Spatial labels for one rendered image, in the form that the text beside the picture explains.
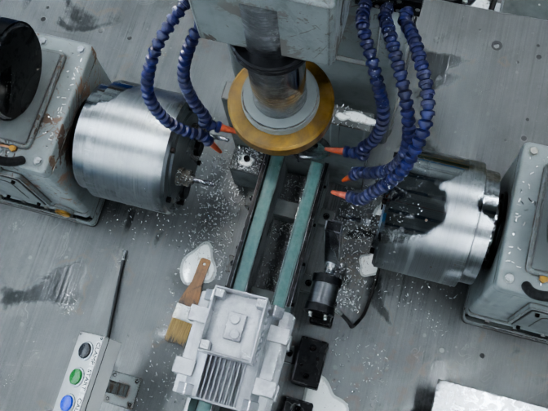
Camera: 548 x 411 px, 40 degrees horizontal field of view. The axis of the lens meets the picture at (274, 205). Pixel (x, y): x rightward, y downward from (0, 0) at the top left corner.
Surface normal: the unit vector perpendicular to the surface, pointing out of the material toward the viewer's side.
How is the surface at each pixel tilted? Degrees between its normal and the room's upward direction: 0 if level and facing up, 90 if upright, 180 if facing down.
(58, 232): 0
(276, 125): 0
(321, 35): 90
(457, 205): 6
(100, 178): 58
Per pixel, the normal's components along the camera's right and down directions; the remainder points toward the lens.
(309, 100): -0.07, -0.30
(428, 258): -0.26, 0.62
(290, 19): -0.27, 0.92
